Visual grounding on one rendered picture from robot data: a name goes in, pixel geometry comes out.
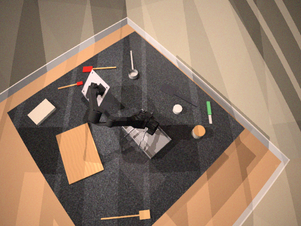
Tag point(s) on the grey canister with wooden lid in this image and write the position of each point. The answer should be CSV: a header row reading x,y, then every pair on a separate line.
x,y
198,131

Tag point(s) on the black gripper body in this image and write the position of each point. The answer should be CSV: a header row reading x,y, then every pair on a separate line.
x,y
150,131

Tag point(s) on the light wooden board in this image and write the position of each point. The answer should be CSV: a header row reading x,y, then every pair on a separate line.
x,y
79,153

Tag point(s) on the white saucepan with long handle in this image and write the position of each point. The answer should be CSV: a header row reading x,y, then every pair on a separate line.
x,y
133,74

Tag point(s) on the cream rectangular block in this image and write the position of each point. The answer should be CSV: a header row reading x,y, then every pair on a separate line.
x,y
41,112

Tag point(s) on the white short cylinder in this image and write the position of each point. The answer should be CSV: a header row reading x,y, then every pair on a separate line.
x,y
177,109

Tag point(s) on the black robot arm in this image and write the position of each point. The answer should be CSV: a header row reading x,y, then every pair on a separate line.
x,y
139,121

